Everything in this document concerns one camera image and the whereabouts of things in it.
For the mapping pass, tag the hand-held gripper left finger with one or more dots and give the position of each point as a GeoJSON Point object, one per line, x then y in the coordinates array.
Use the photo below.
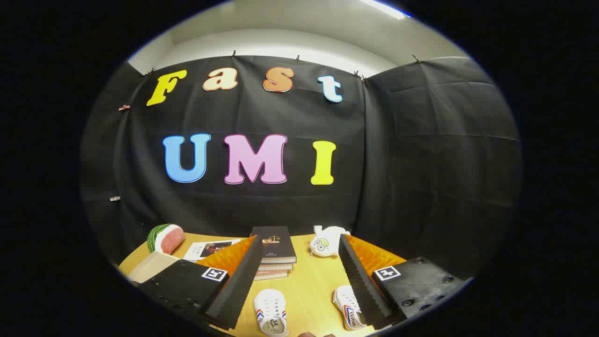
{"type": "Point", "coordinates": [243, 281]}

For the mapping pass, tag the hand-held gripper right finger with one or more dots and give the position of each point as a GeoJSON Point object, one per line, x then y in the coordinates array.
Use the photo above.
{"type": "Point", "coordinates": [358, 281]}

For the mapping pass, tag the white canvas shoe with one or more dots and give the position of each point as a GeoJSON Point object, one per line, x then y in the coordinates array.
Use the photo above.
{"type": "Point", "coordinates": [270, 311]}
{"type": "Point", "coordinates": [346, 302]}

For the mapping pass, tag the beige fabric storage box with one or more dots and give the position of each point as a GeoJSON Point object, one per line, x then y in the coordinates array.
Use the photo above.
{"type": "Point", "coordinates": [152, 267]}

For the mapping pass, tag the brown cover book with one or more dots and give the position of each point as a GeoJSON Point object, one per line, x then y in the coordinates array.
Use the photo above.
{"type": "Point", "coordinates": [270, 274]}
{"type": "Point", "coordinates": [276, 267]}

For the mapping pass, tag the black cover book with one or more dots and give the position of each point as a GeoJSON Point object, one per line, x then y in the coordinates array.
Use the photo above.
{"type": "Point", "coordinates": [281, 252]}

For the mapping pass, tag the white portrait cover book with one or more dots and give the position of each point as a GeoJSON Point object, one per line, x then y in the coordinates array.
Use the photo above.
{"type": "Point", "coordinates": [206, 249]}

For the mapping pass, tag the white plush toy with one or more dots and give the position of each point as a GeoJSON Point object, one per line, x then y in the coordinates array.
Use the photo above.
{"type": "Point", "coordinates": [327, 242]}

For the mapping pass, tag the watermelon slice toy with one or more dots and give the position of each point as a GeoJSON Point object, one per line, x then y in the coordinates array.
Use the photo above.
{"type": "Point", "coordinates": [166, 238]}

